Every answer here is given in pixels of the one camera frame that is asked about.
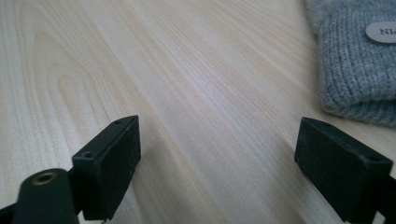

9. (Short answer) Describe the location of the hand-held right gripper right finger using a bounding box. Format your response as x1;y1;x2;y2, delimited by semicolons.
294;117;394;224

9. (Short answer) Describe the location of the grey cloth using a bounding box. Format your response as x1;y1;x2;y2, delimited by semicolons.
304;0;396;128

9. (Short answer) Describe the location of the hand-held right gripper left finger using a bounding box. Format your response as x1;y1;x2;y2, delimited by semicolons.
71;115;142;222

